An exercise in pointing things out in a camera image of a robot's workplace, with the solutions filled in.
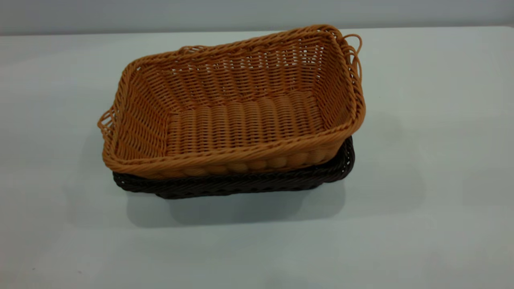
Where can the black woven wicker basket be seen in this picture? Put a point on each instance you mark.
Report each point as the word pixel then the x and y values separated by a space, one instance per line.
pixel 241 184

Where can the orange woven wicker basket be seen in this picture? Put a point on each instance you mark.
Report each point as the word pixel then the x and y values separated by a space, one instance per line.
pixel 241 120

